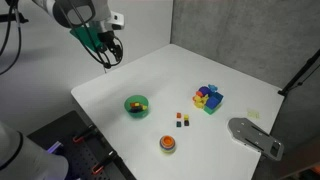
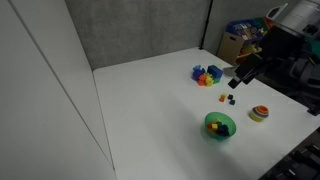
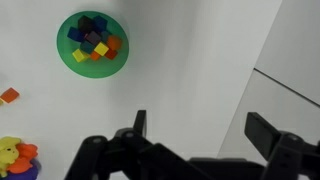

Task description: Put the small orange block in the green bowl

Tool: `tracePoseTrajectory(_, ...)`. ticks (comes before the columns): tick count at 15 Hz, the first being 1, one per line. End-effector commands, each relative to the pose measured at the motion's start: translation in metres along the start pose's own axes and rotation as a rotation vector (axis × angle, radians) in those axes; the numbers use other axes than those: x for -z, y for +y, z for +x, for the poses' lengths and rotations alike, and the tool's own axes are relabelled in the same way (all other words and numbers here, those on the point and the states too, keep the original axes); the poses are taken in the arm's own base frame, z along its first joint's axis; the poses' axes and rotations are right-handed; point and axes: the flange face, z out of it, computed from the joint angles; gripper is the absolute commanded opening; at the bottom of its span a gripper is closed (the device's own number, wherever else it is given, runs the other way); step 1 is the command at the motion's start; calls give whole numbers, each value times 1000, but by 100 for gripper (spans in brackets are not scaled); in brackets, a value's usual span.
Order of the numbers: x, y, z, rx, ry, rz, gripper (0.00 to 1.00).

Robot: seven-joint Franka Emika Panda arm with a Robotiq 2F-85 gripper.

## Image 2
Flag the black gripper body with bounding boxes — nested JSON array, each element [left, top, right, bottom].
[[257, 26, 298, 66]]

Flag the large blue block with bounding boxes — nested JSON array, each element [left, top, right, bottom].
[[206, 64, 224, 80]]

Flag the large yellow block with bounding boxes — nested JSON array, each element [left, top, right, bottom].
[[204, 75, 215, 88]]

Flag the large orange block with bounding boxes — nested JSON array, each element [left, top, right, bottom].
[[196, 73, 208, 87]]

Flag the large purple block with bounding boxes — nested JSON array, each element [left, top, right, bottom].
[[191, 68, 205, 82]]

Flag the green translucent bowl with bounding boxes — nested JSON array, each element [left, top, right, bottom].
[[203, 111, 238, 142]]

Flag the dark blue block in bowl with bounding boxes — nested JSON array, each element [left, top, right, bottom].
[[216, 124, 231, 137]]

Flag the colourful toy box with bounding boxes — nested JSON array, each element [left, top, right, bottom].
[[226, 17, 276, 65]]

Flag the brown cardboard box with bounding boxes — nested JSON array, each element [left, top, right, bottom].
[[216, 31, 245, 66]]

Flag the rainbow stacking cups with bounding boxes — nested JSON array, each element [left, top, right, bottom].
[[248, 105, 270, 123]]

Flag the black vertical pole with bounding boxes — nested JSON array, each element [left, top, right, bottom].
[[198, 0, 215, 51]]

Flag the black equipment frame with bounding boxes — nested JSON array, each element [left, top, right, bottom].
[[258, 131, 320, 180]]

